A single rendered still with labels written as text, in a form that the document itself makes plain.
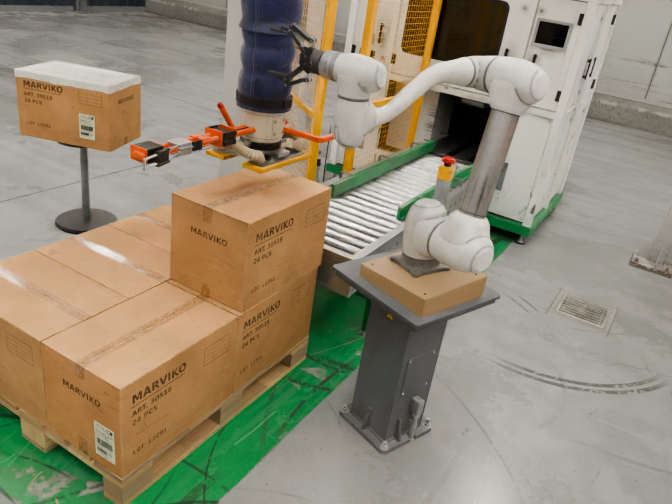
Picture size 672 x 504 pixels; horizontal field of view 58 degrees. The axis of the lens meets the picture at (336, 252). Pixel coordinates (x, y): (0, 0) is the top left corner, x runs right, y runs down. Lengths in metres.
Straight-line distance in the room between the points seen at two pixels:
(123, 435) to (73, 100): 2.34
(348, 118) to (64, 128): 2.51
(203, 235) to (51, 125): 1.90
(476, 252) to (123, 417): 1.32
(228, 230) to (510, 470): 1.59
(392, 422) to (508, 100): 1.42
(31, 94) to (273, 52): 2.13
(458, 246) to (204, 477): 1.33
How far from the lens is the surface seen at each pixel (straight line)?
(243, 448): 2.70
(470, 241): 2.20
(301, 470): 2.64
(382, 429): 2.77
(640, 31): 11.29
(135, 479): 2.47
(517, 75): 2.16
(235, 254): 2.41
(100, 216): 4.57
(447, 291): 2.31
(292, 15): 2.40
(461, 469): 2.82
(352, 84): 1.92
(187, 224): 2.54
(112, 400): 2.20
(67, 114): 4.10
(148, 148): 2.09
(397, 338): 2.51
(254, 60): 2.41
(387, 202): 3.84
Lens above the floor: 1.90
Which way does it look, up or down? 26 degrees down
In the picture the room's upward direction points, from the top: 9 degrees clockwise
